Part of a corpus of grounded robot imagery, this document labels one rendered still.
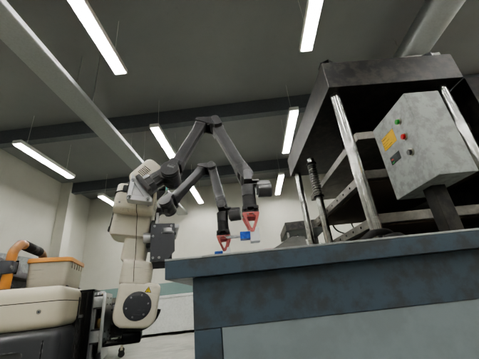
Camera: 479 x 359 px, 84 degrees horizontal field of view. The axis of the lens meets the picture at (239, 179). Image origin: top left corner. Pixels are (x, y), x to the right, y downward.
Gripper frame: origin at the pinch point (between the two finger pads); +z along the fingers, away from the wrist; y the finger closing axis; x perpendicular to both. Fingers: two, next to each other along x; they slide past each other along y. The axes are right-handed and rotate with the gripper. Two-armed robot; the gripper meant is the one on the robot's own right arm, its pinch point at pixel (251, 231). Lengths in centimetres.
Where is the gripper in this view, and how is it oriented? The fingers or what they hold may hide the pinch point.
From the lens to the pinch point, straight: 108.1
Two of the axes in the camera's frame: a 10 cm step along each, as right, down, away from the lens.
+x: -10.0, 0.7, -0.2
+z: 0.8, 9.1, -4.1
